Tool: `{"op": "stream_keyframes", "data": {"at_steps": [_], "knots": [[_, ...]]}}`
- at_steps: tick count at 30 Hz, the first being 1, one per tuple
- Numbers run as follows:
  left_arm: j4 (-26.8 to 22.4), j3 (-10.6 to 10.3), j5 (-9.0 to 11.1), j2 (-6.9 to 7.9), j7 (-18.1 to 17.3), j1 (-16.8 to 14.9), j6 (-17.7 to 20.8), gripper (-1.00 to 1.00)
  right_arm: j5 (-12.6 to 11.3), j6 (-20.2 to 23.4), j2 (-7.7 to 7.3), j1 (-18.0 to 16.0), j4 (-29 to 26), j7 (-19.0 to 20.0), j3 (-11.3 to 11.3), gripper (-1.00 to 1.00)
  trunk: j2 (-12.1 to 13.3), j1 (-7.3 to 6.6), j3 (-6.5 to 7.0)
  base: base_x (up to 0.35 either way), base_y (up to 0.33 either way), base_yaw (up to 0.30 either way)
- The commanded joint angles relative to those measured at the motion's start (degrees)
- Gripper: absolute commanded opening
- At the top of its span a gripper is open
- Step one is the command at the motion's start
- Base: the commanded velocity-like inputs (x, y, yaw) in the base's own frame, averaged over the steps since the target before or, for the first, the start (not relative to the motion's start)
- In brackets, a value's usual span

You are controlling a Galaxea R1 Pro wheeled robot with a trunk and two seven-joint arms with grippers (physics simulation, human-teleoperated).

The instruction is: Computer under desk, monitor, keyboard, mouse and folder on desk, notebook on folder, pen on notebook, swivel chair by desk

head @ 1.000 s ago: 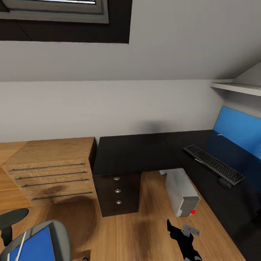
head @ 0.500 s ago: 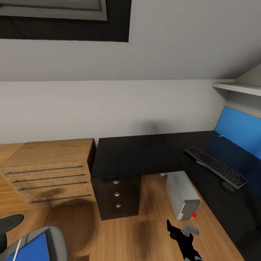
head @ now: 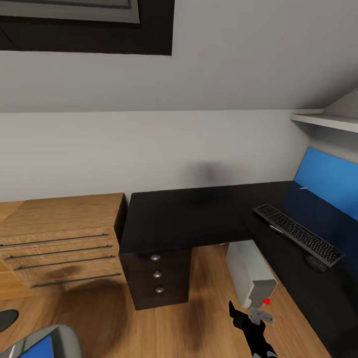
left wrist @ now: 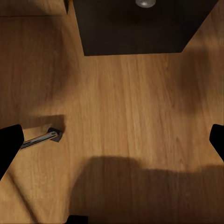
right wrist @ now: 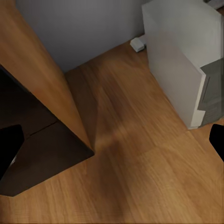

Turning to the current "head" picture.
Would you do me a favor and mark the keyboard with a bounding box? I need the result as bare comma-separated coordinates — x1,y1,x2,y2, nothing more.
252,204,346,268

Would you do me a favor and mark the swivel chair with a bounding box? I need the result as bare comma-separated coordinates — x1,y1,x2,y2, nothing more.
0,309,84,358

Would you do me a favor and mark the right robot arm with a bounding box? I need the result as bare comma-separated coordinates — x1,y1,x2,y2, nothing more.
229,301,278,358

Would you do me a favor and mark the folder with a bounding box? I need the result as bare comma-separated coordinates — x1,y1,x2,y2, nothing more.
22,336,55,358

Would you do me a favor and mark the mouse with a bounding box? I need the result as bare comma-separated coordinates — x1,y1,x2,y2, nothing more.
305,255,326,271

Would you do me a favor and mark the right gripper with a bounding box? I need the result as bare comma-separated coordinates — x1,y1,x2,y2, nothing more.
229,301,266,343

